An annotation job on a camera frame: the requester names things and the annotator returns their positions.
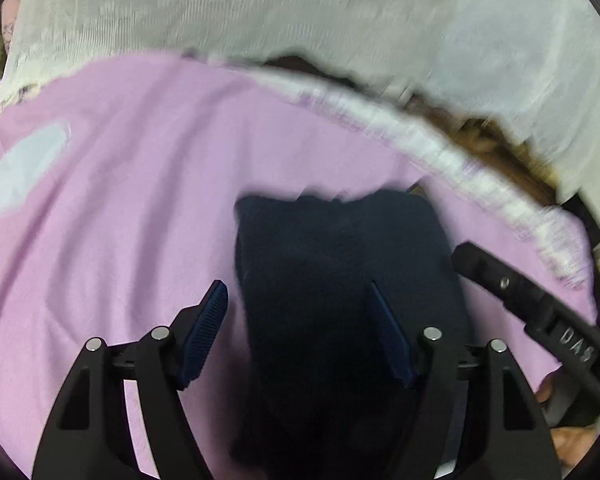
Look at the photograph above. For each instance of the pink floral pillow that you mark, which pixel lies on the pink floral pillow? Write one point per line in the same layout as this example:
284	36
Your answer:
10	15

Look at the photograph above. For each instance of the navy zip jacket yellow trim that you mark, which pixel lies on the navy zip jacket yellow trim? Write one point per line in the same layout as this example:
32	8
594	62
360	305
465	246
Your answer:
330	260

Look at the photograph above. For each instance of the pink bed sheet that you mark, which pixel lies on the pink bed sheet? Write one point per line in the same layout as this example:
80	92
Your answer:
130	235

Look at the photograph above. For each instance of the person's right hand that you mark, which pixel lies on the person's right hand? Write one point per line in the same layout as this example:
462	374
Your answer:
572	445

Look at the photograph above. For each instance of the white lace cloth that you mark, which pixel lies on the white lace cloth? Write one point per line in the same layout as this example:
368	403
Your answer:
280	5

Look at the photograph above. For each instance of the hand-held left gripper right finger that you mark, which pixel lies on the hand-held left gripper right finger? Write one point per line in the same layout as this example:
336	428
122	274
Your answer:
392	335

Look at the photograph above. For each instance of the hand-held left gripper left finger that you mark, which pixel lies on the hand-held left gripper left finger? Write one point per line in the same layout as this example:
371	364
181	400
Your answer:
205	335

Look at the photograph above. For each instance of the pale oval sheet patch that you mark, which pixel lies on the pale oval sheet patch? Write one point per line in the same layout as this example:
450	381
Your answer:
25	170

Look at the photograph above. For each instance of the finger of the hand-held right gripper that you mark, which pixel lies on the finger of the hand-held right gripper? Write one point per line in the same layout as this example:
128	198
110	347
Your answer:
495	280

